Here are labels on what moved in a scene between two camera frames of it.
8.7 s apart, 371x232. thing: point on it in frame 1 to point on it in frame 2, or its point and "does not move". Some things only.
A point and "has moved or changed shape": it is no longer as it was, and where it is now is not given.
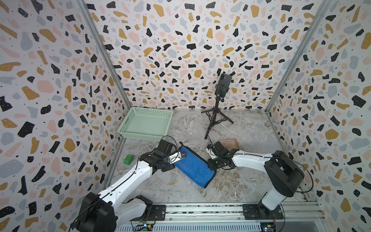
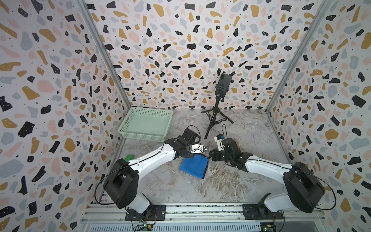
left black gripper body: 167,166 to 189,154
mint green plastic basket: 146,123 does not move
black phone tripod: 217,117 does not move
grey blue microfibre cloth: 195,167 has moved or changed shape
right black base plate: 259,211 does not move
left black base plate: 158,213 does not move
